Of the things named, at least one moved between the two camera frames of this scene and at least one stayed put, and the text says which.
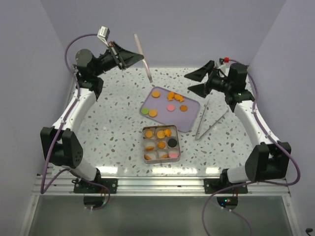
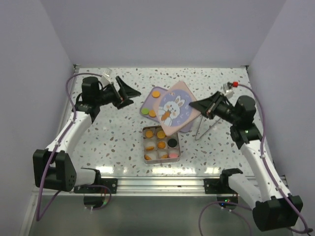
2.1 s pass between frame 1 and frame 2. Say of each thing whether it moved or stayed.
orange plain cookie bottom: stayed
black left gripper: moved
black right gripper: moved
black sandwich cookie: stayed
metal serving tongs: stayed
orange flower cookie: stayed
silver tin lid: moved
